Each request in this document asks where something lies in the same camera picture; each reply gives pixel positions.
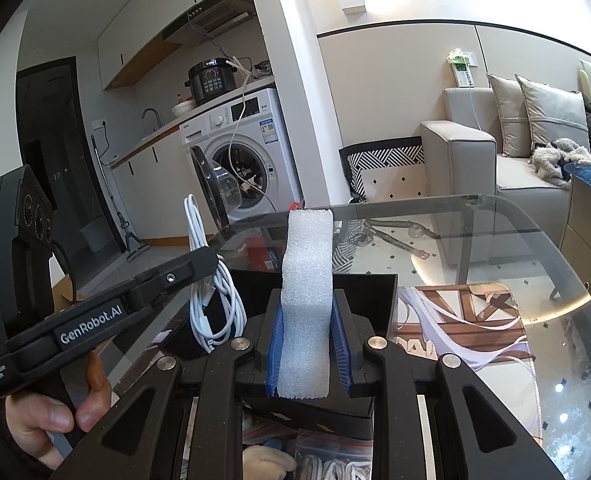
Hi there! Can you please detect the white foam block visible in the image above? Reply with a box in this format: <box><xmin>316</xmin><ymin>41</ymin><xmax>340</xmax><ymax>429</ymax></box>
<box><xmin>277</xmin><ymin>209</ymin><xmax>333</xmax><ymax>400</ymax></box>

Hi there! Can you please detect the white cable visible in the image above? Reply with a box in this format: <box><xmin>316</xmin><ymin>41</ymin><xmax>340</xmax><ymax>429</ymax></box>
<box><xmin>182</xmin><ymin>193</ymin><xmax>249</xmax><ymax>356</ymax></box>

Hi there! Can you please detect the adidas bag of laces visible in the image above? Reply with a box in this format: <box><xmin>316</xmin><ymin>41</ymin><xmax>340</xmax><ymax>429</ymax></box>
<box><xmin>243</xmin><ymin>430</ymin><xmax>373</xmax><ymax>479</ymax></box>

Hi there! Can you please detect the person's left hand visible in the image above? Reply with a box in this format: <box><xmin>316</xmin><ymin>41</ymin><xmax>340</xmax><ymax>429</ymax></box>
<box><xmin>0</xmin><ymin>351</ymin><xmax>112</xmax><ymax>479</ymax></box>

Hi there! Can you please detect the cardboard box on floor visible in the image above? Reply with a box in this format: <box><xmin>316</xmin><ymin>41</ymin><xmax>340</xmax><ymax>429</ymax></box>
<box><xmin>52</xmin><ymin>275</ymin><xmax>86</xmax><ymax>313</ymax></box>

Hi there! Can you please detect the black cardboard box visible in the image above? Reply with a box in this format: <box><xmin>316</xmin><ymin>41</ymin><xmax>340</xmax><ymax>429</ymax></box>
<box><xmin>170</xmin><ymin>270</ymin><xmax>396</xmax><ymax>445</ymax></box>

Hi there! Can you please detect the red box on floor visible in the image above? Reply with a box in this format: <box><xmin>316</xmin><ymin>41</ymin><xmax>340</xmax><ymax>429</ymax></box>
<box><xmin>246</xmin><ymin>244</ymin><xmax>281</xmax><ymax>273</ymax></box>

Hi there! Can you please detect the patterned black white chair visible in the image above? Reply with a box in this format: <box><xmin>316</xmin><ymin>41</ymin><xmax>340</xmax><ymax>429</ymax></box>
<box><xmin>332</xmin><ymin>136</ymin><xmax>434</xmax><ymax>274</ymax></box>

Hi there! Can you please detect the white washing machine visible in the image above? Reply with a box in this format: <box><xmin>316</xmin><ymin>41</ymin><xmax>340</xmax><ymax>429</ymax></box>
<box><xmin>180</xmin><ymin>88</ymin><xmax>303</xmax><ymax>229</ymax></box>

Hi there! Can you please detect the beige sofa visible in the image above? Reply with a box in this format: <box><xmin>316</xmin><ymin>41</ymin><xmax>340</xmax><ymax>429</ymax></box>
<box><xmin>420</xmin><ymin>81</ymin><xmax>570</xmax><ymax>244</ymax></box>

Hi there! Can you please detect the black kitchen faucet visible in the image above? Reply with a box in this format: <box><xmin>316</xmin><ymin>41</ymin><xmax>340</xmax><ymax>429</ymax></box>
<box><xmin>141</xmin><ymin>107</ymin><xmax>162</xmax><ymax>134</ymax></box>

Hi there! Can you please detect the white bowl on counter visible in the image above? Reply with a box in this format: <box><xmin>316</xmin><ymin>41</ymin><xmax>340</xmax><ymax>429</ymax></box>
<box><xmin>172</xmin><ymin>99</ymin><xmax>196</xmax><ymax>117</ymax></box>

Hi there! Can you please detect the black pressure cooker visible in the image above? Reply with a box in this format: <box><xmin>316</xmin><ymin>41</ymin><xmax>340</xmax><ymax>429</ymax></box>
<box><xmin>184</xmin><ymin>58</ymin><xmax>238</xmax><ymax>105</ymax></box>

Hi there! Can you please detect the grey cushion left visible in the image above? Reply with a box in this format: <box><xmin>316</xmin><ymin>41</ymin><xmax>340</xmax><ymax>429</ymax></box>
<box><xmin>487</xmin><ymin>74</ymin><xmax>531</xmax><ymax>158</ymax></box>

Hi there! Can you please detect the grey cushion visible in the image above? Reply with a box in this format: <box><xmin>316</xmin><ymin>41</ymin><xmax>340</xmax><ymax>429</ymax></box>
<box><xmin>487</xmin><ymin>74</ymin><xmax>531</xmax><ymax>158</ymax></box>
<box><xmin>515</xmin><ymin>74</ymin><xmax>589</xmax><ymax>148</ymax></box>

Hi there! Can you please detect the grey fluffy blanket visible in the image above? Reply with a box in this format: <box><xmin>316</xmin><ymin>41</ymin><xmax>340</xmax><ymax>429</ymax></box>
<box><xmin>530</xmin><ymin>138</ymin><xmax>591</xmax><ymax>190</ymax></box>

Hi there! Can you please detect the grey cushion right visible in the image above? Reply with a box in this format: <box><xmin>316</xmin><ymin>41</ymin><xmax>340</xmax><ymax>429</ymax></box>
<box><xmin>515</xmin><ymin>74</ymin><xmax>589</xmax><ymax>148</ymax></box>

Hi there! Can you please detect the range hood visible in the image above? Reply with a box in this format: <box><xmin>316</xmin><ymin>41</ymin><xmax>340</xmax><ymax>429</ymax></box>
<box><xmin>161</xmin><ymin>0</ymin><xmax>256</xmax><ymax>46</ymax></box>

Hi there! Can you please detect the mop against wall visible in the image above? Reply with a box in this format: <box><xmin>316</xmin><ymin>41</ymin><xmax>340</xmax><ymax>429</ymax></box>
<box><xmin>90</xmin><ymin>134</ymin><xmax>150</xmax><ymax>263</ymax></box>

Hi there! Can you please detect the wall phone with plant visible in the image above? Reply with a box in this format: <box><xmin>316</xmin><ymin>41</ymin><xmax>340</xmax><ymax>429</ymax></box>
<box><xmin>446</xmin><ymin>48</ymin><xmax>478</xmax><ymax>88</ymax></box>

